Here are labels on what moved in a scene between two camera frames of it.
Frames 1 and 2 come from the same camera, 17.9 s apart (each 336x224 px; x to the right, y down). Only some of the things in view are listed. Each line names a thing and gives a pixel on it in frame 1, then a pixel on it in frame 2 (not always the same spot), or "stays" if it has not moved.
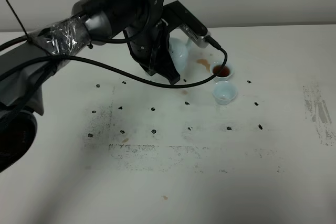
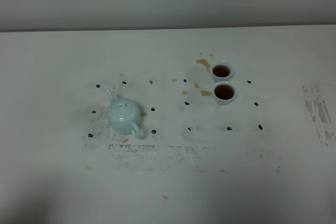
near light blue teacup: (224, 92) stays
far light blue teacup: (224, 73) stays
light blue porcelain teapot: (178, 50) → (123, 115)
